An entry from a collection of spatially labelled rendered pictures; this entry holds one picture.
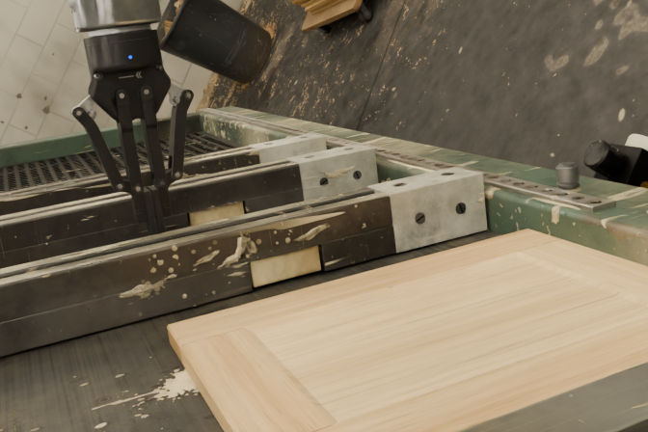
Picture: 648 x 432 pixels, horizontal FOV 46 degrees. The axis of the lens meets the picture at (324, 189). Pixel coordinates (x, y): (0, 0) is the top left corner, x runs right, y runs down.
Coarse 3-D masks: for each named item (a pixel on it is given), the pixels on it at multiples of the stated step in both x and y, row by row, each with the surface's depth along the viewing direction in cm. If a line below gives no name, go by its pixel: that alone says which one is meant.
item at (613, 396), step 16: (640, 368) 48; (592, 384) 46; (608, 384) 46; (624, 384) 46; (640, 384) 46; (544, 400) 45; (560, 400) 45; (576, 400) 45; (592, 400) 45; (608, 400) 44; (624, 400) 44; (640, 400) 44; (512, 416) 44; (528, 416) 44; (544, 416) 44; (560, 416) 44; (576, 416) 43; (592, 416) 43; (608, 416) 43; (624, 416) 43; (640, 416) 42
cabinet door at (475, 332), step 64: (448, 256) 79; (512, 256) 78; (576, 256) 74; (192, 320) 71; (256, 320) 69; (320, 320) 68; (384, 320) 66; (448, 320) 64; (512, 320) 63; (576, 320) 61; (640, 320) 59; (256, 384) 57; (320, 384) 56; (384, 384) 55; (448, 384) 54; (512, 384) 52; (576, 384) 51
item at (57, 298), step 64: (384, 192) 88; (448, 192) 89; (64, 256) 78; (128, 256) 76; (192, 256) 79; (256, 256) 81; (320, 256) 85; (0, 320) 72; (64, 320) 75; (128, 320) 77
